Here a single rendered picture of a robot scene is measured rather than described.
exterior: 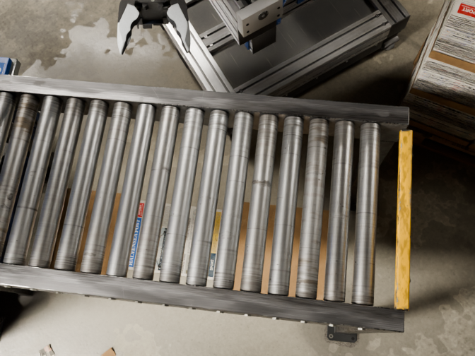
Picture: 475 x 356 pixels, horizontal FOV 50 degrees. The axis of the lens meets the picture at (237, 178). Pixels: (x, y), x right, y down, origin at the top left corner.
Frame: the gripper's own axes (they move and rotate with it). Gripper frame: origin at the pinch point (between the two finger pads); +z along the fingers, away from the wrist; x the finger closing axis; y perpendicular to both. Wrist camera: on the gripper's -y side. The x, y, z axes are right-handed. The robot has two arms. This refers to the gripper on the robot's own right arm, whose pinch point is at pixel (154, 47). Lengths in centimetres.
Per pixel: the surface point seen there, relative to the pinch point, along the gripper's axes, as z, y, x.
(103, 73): -68, 129, 31
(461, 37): -25, 38, -81
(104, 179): 8.6, 46.2, 16.0
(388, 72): -55, 112, -92
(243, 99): -9.8, 41.3, -19.9
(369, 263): 35, 38, -45
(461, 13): -28, 31, -78
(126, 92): -14.9, 45.5, 10.3
